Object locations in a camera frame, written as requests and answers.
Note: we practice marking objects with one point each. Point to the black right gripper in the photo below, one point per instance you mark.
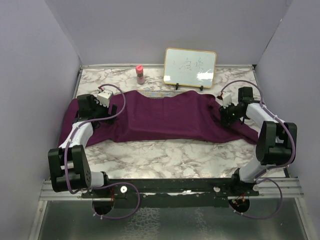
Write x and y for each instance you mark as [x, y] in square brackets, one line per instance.
[224, 118]

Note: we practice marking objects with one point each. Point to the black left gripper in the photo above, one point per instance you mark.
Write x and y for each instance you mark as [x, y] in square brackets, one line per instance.
[113, 108]

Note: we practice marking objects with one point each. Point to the purple cloth wrap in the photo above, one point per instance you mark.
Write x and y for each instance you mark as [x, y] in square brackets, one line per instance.
[188, 115]

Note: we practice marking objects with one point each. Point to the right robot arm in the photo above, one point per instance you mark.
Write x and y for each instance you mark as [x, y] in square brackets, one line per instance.
[276, 141]

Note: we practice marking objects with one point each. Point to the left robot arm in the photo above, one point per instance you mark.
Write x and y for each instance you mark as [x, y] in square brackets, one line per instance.
[68, 164]

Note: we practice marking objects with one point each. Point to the metal mesh tray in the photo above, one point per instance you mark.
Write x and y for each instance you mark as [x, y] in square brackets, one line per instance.
[158, 94]

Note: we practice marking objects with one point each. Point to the pink lid spice bottle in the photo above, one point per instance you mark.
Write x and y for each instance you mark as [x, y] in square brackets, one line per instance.
[140, 74]

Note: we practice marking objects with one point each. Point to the yellow framed whiteboard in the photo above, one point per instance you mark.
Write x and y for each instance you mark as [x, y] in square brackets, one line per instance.
[189, 67]

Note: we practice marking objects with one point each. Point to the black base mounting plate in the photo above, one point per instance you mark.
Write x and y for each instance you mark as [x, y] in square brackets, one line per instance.
[171, 193]

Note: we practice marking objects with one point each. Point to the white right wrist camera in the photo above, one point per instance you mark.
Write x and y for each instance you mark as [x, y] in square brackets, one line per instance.
[226, 99]

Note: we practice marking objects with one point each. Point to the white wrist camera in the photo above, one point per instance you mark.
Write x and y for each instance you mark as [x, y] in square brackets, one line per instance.
[104, 97]
[226, 99]

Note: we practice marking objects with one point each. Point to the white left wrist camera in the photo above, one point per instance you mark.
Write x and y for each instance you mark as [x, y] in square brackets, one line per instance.
[104, 97]

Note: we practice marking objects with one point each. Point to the aluminium frame rail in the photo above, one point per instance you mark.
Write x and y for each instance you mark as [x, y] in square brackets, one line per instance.
[290, 188]

